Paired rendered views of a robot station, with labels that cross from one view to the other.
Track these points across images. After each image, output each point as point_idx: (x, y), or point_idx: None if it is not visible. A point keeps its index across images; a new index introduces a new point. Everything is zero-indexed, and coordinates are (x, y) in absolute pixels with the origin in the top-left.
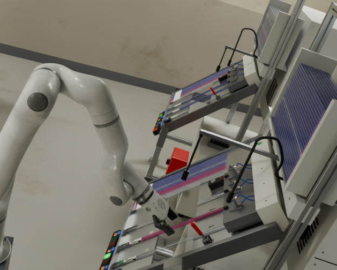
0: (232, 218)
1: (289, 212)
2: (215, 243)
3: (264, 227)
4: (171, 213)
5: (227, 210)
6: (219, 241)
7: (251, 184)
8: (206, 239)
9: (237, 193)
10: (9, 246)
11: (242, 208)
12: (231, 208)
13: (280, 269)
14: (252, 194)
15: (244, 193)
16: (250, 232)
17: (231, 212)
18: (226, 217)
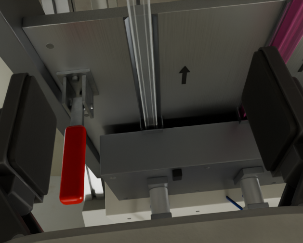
0: (114, 184)
1: (86, 219)
2: (58, 116)
3: (93, 171)
4: (263, 141)
5: (164, 173)
6: (64, 123)
7: (239, 185)
8: (68, 114)
9: (229, 176)
10: None
11: (146, 188)
12: (157, 186)
13: None
14: (191, 191)
15: (213, 183)
16: (87, 160)
17: (145, 180)
18: (128, 176)
